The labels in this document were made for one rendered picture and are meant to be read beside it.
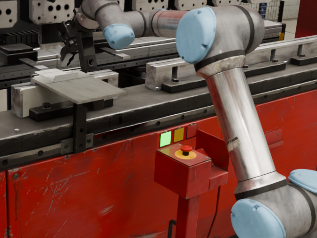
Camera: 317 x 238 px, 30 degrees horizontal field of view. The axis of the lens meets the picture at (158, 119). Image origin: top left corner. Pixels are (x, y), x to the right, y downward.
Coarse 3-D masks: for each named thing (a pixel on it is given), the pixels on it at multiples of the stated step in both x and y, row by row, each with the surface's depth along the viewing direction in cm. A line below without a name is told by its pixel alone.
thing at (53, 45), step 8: (48, 24) 187; (56, 24) 189; (40, 32) 187; (48, 32) 188; (56, 32) 190; (40, 40) 188; (48, 40) 189; (56, 40) 191; (40, 48) 189; (48, 48) 191; (56, 48) 193
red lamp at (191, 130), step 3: (189, 126) 204; (192, 126) 205; (195, 126) 206; (189, 129) 204; (192, 129) 206; (195, 129) 207; (189, 132) 205; (192, 132) 206; (195, 132) 207; (189, 135) 205; (192, 135) 207; (195, 135) 208
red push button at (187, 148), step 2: (182, 146) 193; (184, 146) 193; (186, 146) 193; (188, 146) 193; (190, 146) 193; (180, 148) 193; (182, 148) 192; (184, 148) 192; (186, 148) 192; (188, 148) 192; (190, 148) 192; (182, 150) 192; (184, 150) 191; (186, 150) 191; (188, 150) 192; (190, 150) 192; (184, 152) 193; (186, 152) 193; (188, 152) 193; (184, 154) 193; (186, 154) 193; (188, 154) 193
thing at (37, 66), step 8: (0, 48) 208; (8, 48) 207; (16, 48) 208; (24, 48) 208; (32, 48) 210; (0, 56) 207; (8, 56) 203; (16, 56) 205; (24, 56) 207; (32, 56) 210; (8, 64) 204; (16, 64) 206; (32, 64) 201; (40, 64) 201
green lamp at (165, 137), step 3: (168, 132) 198; (162, 135) 196; (165, 135) 197; (168, 135) 198; (162, 138) 196; (165, 138) 197; (168, 138) 198; (162, 141) 197; (165, 141) 198; (168, 141) 199; (162, 144) 197; (165, 144) 198
